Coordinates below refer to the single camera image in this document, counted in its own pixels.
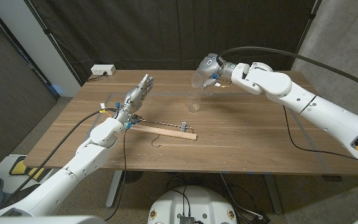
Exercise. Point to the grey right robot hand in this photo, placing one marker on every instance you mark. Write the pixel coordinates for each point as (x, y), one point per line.
(211, 67)

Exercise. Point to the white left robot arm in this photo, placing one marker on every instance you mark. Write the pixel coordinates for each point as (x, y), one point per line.
(73, 174)

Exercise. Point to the black power adapter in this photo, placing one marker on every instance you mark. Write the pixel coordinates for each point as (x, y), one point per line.
(259, 218)

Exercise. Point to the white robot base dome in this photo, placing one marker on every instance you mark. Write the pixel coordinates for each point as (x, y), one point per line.
(193, 202)

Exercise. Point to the small grey clothespin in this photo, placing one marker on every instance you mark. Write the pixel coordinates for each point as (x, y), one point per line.
(183, 126)

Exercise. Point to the wooden table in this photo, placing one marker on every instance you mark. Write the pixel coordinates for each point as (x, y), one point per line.
(309, 140)

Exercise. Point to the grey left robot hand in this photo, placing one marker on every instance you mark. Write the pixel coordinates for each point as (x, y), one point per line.
(134, 99)

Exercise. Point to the clear plastic measuring cup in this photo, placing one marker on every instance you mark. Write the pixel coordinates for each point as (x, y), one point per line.
(197, 81)

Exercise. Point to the round black floor fan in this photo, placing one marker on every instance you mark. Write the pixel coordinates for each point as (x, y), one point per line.
(132, 176)

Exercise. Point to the backdrop stand pole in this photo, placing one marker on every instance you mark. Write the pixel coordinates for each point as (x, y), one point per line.
(306, 28)
(54, 46)

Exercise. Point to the grey table leg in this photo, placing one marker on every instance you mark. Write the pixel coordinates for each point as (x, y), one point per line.
(273, 193)

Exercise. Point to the flat wooden stick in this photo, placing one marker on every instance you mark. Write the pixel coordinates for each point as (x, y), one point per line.
(166, 132)

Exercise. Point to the dark wooden door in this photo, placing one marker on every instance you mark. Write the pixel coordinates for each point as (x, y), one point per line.
(8, 99)

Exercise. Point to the white power outlet box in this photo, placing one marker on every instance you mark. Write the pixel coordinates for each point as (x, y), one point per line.
(102, 69)

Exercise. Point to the white yellow floor machine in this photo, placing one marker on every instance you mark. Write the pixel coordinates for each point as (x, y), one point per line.
(20, 168)

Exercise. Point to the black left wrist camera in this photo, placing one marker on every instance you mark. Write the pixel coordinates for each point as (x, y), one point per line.
(132, 119)

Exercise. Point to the clear glass beaker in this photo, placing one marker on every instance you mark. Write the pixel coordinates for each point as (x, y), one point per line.
(194, 102)

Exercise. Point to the black fabric backdrop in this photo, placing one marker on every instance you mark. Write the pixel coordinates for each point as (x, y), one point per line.
(135, 34)

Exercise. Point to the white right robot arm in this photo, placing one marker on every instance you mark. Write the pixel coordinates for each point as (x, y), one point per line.
(306, 102)

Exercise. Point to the white table leg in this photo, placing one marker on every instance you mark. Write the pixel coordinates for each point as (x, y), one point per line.
(114, 189)

